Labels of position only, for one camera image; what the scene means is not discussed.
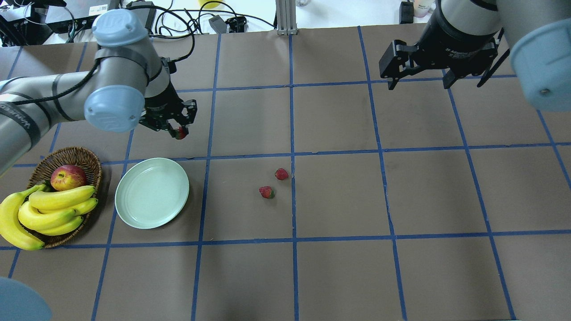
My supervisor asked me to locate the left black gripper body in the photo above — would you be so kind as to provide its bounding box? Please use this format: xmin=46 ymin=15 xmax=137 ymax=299
xmin=139 ymin=82 xmax=198 ymax=132

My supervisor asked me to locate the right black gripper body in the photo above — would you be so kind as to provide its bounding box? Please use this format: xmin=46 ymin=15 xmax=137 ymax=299
xmin=379 ymin=27 xmax=498 ymax=79

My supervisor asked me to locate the red strawberry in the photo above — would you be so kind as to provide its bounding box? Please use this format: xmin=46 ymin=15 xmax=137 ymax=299
xmin=259 ymin=185 xmax=275 ymax=199
xmin=274 ymin=168 xmax=290 ymax=181
xmin=174 ymin=126 xmax=188 ymax=140

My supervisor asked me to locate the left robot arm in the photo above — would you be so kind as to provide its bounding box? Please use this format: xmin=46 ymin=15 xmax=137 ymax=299
xmin=0 ymin=7 xmax=198 ymax=173

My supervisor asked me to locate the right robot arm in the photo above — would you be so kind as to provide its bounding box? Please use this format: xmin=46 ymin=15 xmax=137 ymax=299
xmin=379 ymin=0 xmax=571 ymax=112

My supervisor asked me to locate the light green plate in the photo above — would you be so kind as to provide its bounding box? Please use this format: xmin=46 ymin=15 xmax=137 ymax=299
xmin=115 ymin=158 xmax=190 ymax=229

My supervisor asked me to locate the black power adapter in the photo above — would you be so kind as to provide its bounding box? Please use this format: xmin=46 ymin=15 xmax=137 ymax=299
xmin=126 ymin=0 xmax=156 ymax=31

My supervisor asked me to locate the red yellow apple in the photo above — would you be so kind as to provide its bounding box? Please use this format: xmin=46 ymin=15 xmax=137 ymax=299
xmin=50 ymin=165 xmax=87 ymax=191

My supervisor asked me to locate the yellow banana bunch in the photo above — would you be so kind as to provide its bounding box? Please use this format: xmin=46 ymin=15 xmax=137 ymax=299
xmin=0 ymin=184 xmax=98 ymax=251

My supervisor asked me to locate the aluminium frame post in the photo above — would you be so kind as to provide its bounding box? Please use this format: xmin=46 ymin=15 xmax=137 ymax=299
xmin=275 ymin=0 xmax=298 ymax=35

